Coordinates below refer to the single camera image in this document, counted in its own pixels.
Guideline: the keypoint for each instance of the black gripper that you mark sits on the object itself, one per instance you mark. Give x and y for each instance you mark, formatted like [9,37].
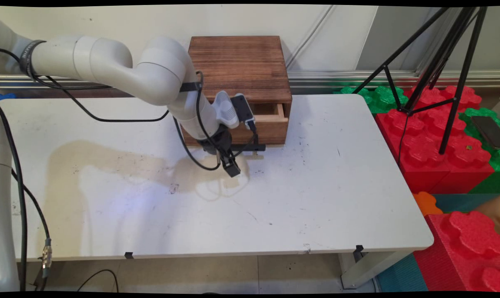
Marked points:
[217,141]

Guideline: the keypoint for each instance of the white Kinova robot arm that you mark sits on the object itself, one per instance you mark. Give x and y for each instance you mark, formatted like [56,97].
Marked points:
[109,58]

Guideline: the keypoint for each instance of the brown wooden drawer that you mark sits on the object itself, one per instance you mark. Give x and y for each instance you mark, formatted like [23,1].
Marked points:
[270,130]

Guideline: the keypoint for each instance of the brown wooden drawer cabinet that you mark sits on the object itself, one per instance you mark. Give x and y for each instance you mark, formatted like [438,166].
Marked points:
[241,66]

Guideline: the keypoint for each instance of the black table edge clip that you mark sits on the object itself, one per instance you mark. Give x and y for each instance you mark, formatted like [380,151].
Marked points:
[129,255]
[359,249]

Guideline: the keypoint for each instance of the green foam block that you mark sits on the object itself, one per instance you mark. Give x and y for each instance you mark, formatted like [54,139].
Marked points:
[382,99]
[481,114]

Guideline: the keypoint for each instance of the white table leg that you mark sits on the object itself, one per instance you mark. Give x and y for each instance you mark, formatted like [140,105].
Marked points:
[370,269]

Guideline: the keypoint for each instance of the orange foam block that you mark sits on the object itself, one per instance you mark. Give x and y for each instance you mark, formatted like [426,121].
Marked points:
[427,203]

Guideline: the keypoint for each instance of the large red foam block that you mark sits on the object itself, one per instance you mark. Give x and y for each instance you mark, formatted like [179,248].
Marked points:
[432,145]

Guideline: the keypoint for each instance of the teal foam floor mat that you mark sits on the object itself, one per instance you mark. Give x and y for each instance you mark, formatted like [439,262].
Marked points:
[401,275]

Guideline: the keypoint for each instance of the teal foam block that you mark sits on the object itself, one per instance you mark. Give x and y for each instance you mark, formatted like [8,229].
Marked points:
[461,202]

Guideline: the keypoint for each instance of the black tripod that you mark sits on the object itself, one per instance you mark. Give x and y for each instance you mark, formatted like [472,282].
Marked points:
[467,62]

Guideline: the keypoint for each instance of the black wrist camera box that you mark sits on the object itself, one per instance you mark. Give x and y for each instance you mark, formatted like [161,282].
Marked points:
[242,108]

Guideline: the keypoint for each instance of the white wall conduit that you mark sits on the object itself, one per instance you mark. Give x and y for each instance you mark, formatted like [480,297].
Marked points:
[312,35]

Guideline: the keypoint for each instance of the aluminium rail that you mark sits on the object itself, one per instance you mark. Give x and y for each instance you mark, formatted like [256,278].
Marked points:
[357,78]

